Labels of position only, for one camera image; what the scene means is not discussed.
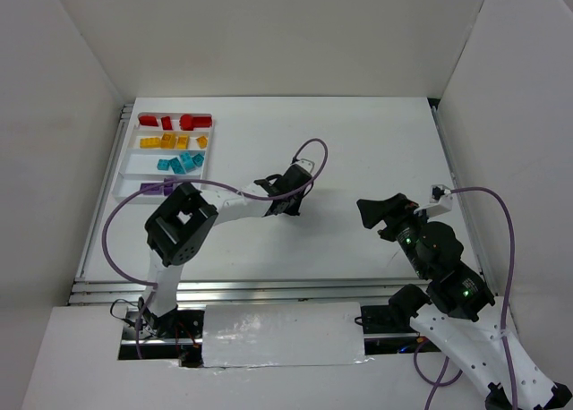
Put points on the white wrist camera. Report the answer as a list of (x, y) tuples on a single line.
[(305, 164), (441, 202)]

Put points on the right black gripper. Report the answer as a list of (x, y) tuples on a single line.
[(391, 217)]

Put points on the yellow butterfly lego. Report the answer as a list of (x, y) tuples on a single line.
[(168, 140)]

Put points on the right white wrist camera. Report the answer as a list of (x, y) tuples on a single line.
[(441, 202)]

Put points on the teal flower lego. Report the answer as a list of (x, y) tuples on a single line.
[(198, 160)]

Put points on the white taped cover plate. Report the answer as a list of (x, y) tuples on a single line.
[(282, 335)]

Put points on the red rectangular lego brick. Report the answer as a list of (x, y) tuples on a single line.
[(202, 121)]

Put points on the teal long lego brick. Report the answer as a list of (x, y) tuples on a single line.
[(187, 161)]

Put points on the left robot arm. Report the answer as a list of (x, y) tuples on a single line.
[(177, 229)]

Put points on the yellow striped lego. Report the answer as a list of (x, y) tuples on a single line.
[(202, 142)]

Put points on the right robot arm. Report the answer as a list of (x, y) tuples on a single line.
[(457, 311)]

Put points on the yellow long lego brick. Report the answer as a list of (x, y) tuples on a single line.
[(150, 143)]

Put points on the white divided sorting tray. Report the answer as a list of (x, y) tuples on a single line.
[(136, 165)]

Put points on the purple studded lego piece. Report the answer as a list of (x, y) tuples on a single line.
[(150, 189)]

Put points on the small teal lego brick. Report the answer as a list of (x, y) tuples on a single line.
[(177, 166)]

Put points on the small yellow square lego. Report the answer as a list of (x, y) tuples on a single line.
[(182, 142)]

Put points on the purple rounded lego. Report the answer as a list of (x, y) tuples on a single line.
[(169, 186)]

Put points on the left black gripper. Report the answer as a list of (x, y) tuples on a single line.
[(286, 201)]

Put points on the red rounded picture lego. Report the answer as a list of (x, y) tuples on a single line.
[(187, 122)]

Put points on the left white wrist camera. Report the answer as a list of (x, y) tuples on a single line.
[(305, 164)]

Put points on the aluminium front rail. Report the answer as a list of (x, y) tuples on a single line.
[(248, 291)]

